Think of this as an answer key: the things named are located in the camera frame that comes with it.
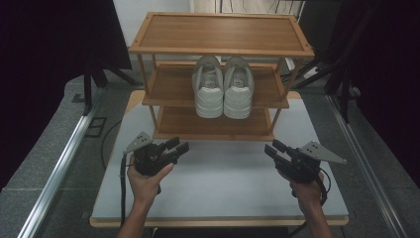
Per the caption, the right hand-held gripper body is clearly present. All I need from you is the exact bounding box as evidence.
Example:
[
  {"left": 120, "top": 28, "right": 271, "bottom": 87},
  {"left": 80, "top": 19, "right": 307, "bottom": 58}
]
[{"left": 277, "top": 141, "right": 348, "bottom": 184}]

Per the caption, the white power strip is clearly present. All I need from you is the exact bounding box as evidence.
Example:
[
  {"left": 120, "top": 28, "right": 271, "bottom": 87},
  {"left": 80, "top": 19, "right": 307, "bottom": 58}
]
[{"left": 302, "top": 66, "right": 320, "bottom": 79}]

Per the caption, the person's left hand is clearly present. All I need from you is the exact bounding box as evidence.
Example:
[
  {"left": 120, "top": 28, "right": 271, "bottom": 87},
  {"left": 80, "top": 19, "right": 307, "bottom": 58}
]
[{"left": 127, "top": 155, "right": 175, "bottom": 207}]

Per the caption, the black curtain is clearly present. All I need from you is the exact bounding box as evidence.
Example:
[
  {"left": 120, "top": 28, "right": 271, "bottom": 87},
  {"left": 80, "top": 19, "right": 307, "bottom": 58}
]
[
  {"left": 325, "top": 0, "right": 420, "bottom": 186},
  {"left": 0, "top": 0, "right": 133, "bottom": 191}
]

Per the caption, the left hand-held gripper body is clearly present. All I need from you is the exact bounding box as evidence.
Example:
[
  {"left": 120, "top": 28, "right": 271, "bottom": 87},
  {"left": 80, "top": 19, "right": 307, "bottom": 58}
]
[{"left": 123, "top": 131, "right": 180, "bottom": 177}]

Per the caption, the wooden three-tier shoe rack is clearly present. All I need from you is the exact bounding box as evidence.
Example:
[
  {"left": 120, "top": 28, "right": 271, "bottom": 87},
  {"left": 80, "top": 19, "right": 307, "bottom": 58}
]
[{"left": 128, "top": 12, "right": 316, "bottom": 143}]

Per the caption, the black metal stand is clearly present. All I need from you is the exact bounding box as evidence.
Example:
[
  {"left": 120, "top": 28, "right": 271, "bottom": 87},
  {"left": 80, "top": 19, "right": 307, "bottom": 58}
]
[
  {"left": 81, "top": 62, "right": 140, "bottom": 117},
  {"left": 293, "top": 56, "right": 352, "bottom": 124}
]

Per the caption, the black floor cable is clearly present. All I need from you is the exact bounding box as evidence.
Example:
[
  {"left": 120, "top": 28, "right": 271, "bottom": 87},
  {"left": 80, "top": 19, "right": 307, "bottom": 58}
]
[{"left": 100, "top": 118, "right": 124, "bottom": 171}]

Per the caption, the aluminium rail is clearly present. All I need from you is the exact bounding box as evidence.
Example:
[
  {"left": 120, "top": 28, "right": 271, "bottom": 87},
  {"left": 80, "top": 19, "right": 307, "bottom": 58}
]
[
  {"left": 326, "top": 94, "right": 410, "bottom": 238},
  {"left": 17, "top": 88, "right": 102, "bottom": 238}
]

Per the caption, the person's right hand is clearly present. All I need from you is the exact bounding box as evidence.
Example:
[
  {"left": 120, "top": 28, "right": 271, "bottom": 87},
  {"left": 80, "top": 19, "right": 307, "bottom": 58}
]
[{"left": 278, "top": 170, "right": 327, "bottom": 215}]

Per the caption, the black floor socket frame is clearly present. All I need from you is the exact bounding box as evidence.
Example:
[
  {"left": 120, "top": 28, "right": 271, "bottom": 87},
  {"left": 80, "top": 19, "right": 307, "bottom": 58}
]
[{"left": 84, "top": 116, "right": 108, "bottom": 139}]

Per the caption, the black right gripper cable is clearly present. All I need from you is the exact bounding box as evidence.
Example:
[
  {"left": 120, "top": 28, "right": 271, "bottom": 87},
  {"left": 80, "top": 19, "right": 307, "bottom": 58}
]
[{"left": 288, "top": 168, "right": 332, "bottom": 238}]

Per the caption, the white sneaker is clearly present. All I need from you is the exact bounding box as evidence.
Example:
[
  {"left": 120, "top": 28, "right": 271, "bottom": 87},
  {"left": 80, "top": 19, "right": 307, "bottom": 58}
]
[
  {"left": 223, "top": 56, "right": 256, "bottom": 120},
  {"left": 191, "top": 55, "right": 225, "bottom": 119}
]

